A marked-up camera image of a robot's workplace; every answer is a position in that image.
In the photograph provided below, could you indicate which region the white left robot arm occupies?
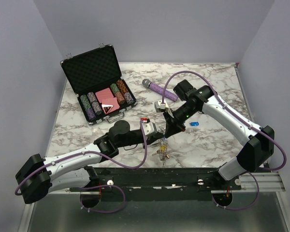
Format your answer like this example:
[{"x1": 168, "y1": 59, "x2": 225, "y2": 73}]
[{"x1": 14, "y1": 118, "x2": 164, "y2": 204}]

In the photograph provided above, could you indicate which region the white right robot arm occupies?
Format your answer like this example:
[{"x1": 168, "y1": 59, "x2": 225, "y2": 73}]
[{"x1": 163, "y1": 80, "x2": 275, "y2": 189}]

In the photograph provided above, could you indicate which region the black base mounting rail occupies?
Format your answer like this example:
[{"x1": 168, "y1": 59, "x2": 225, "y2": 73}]
[{"x1": 71, "y1": 167, "x2": 241, "y2": 203}]

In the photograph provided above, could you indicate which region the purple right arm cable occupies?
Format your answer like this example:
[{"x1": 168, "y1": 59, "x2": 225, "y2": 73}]
[{"x1": 161, "y1": 71, "x2": 288, "y2": 211}]

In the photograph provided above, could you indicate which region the red playing card deck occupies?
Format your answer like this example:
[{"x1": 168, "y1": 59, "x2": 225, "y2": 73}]
[{"x1": 95, "y1": 87, "x2": 119, "y2": 113}]

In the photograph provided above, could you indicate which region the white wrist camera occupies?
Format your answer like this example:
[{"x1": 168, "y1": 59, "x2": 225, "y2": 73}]
[
  {"x1": 140, "y1": 118, "x2": 157, "y2": 138},
  {"x1": 154, "y1": 100, "x2": 173, "y2": 117}
]

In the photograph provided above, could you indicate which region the all in triangle button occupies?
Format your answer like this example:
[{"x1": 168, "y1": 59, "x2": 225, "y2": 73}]
[{"x1": 101, "y1": 104, "x2": 113, "y2": 114}]

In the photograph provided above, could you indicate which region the black poker chip case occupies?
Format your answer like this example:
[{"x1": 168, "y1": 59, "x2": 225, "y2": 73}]
[{"x1": 60, "y1": 44, "x2": 137, "y2": 125}]

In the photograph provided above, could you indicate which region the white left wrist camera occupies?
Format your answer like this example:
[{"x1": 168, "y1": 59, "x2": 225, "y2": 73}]
[{"x1": 140, "y1": 118, "x2": 157, "y2": 138}]

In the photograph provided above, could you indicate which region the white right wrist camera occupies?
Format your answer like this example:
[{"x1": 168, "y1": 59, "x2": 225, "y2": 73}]
[{"x1": 154, "y1": 100, "x2": 173, "y2": 117}]

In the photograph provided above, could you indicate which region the blue key tag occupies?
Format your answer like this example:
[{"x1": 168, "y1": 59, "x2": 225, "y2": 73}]
[{"x1": 189, "y1": 121, "x2": 199, "y2": 127}]

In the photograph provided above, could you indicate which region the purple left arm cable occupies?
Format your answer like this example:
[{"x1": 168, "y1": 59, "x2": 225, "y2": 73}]
[{"x1": 14, "y1": 120, "x2": 149, "y2": 214}]

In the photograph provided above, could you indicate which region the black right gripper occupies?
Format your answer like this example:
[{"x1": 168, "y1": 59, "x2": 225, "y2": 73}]
[{"x1": 163, "y1": 103, "x2": 198, "y2": 138}]

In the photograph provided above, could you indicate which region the round metal key ring disc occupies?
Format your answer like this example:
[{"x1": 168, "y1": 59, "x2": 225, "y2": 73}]
[{"x1": 151, "y1": 136, "x2": 170, "y2": 166}]

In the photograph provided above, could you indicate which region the purple glitter microphone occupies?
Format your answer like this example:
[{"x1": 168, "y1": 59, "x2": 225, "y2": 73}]
[{"x1": 142, "y1": 79, "x2": 178, "y2": 102}]

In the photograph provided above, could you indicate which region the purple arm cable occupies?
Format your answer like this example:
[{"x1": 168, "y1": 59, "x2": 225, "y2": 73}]
[
  {"x1": 161, "y1": 71, "x2": 288, "y2": 211},
  {"x1": 14, "y1": 120, "x2": 149, "y2": 214}
]

